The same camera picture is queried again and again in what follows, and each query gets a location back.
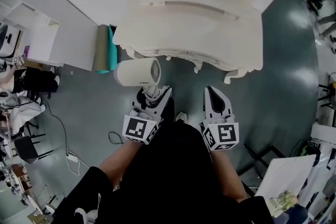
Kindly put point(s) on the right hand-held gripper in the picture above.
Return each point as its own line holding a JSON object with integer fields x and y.
{"x": 224, "y": 133}

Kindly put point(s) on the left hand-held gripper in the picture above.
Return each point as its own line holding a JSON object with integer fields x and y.
{"x": 136, "y": 127}

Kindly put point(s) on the white hair dryer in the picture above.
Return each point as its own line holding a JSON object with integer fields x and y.
{"x": 134, "y": 72}

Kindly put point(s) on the cream ornate dressing table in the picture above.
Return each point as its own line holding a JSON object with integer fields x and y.
{"x": 189, "y": 34}

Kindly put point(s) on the person's left forearm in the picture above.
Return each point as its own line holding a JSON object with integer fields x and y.
{"x": 118, "y": 162}

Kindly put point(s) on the person's right forearm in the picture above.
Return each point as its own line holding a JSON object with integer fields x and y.
{"x": 228, "y": 175}

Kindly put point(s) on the teal rolled mat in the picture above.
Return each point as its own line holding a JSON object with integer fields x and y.
{"x": 112, "y": 47}

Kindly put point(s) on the person's black clothing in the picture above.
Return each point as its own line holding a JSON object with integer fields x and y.
{"x": 170, "y": 178}

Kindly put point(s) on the white power strip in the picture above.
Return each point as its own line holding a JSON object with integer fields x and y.
{"x": 72, "y": 158}

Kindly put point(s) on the white table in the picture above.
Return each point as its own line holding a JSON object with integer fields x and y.
{"x": 286, "y": 178}

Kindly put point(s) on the pale flower bouquet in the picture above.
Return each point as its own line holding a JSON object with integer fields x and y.
{"x": 287, "y": 199}

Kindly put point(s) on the white cloth pile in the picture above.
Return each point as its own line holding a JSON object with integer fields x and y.
{"x": 23, "y": 115}

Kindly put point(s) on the black chair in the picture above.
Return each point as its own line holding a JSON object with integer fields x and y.
{"x": 26, "y": 147}

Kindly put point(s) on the white shelf unit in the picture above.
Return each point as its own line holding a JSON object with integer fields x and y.
{"x": 34, "y": 39}

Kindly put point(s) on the white appliance box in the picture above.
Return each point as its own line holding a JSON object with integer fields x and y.
{"x": 9, "y": 40}

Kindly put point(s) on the black metal chair frame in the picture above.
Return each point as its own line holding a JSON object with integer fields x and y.
{"x": 262, "y": 157}

